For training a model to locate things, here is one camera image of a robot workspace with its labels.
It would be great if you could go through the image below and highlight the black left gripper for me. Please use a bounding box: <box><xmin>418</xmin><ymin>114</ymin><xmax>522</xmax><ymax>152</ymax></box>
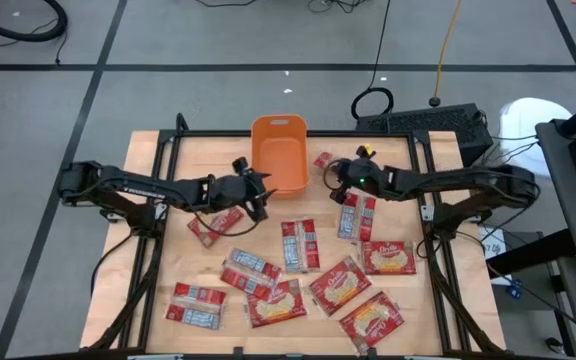
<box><xmin>212</xmin><ymin>157</ymin><xmax>278</xmax><ymax>224</ymax></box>

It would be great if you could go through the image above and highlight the orange plastic basket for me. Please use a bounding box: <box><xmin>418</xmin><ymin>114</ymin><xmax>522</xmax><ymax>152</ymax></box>
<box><xmin>250</xmin><ymin>114</ymin><xmax>311</xmax><ymax>200</ymax></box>

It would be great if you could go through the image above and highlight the white paper sheet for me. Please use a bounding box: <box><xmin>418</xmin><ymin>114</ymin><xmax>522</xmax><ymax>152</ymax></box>
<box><xmin>477</xmin><ymin>225</ymin><xmax>508</xmax><ymax>261</ymax></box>

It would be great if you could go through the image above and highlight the black cart beam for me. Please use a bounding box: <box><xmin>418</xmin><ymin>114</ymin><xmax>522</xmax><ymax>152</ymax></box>
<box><xmin>485</xmin><ymin>227</ymin><xmax>576</xmax><ymax>280</ymax></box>

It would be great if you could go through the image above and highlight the black left wrist camera cable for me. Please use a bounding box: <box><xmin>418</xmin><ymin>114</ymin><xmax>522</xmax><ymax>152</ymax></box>
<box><xmin>186</xmin><ymin>199</ymin><xmax>264</xmax><ymax>238</ymax></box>

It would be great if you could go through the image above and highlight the black metal table frame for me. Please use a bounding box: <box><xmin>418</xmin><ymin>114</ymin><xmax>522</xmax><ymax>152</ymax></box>
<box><xmin>82</xmin><ymin>112</ymin><xmax>509</xmax><ymax>360</ymax></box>

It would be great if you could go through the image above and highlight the black hanging cable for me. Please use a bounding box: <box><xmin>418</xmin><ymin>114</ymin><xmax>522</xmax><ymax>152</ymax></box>
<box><xmin>349</xmin><ymin>0</ymin><xmax>395</xmax><ymax>121</ymax></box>

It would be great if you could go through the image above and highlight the yellow hanging cable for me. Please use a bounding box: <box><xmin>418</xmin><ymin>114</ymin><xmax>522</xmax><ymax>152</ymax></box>
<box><xmin>428</xmin><ymin>0</ymin><xmax>465</xmax><ymax>109</ymax></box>

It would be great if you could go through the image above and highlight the black floor cable bundle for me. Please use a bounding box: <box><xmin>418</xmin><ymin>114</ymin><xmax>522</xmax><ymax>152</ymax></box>
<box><xmin>306</xmin><ymin>0</ymin><xmax>372</xmax><ymax>15</ymax></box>

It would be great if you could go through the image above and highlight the black arm base cable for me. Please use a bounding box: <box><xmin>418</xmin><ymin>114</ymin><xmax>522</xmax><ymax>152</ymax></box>
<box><xmin>89</xmin><ymin>231</ymin><xmax>137</xmax><ymax>297</ymax></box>

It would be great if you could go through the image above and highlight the black vacuum hose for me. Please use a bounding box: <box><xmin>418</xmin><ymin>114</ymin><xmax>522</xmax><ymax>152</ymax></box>
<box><xmin>0</xmin><ymin>0</ymin><xmax>69</xmax><ymax>43</ymax></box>

